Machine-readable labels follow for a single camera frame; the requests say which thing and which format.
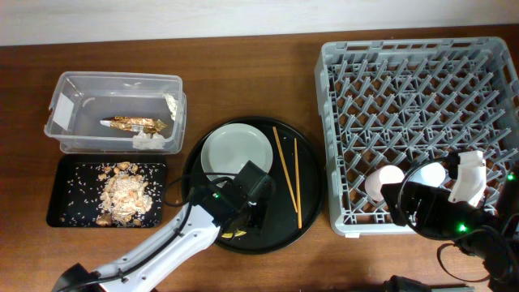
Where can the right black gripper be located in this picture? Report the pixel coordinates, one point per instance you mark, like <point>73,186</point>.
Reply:
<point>433,198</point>

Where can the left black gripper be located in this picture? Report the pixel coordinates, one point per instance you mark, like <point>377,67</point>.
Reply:
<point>256,226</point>

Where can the pink plastic cup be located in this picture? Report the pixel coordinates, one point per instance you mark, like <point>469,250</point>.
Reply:
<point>386,174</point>

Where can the yellow bowl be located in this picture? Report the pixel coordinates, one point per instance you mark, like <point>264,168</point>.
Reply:
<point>234,234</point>

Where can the blue plastic cup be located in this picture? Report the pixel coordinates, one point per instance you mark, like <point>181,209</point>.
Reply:
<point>431,175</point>

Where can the grey-green plate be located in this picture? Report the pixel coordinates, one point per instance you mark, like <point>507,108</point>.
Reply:
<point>231,146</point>

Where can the wooden chopstick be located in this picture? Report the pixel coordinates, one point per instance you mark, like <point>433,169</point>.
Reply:
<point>284,166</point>
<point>297,182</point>

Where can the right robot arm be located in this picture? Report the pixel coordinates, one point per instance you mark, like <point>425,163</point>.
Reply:
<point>476,232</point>

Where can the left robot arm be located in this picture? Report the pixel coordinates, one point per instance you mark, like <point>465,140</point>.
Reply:
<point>210,211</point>

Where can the grey dishwasher rack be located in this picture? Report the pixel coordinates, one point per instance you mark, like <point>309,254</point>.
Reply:
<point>402,102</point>

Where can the round black tray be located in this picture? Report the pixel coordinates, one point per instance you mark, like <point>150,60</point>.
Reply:
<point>280,227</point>

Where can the pile of food scraps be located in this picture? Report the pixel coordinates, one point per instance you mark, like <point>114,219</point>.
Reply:
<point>123,198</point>

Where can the crumpled white tissue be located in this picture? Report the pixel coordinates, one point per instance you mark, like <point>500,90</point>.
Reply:
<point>148,141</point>

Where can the gold foil wrapper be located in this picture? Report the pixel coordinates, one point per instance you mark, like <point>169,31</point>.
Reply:
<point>134,124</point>

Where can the black rectangular tray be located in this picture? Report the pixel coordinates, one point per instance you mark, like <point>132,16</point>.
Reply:
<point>79,183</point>

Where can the clear plastic bin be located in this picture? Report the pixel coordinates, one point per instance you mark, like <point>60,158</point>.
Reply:
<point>98,95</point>

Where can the white label on bin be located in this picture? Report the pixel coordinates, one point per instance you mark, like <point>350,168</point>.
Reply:
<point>63,112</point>

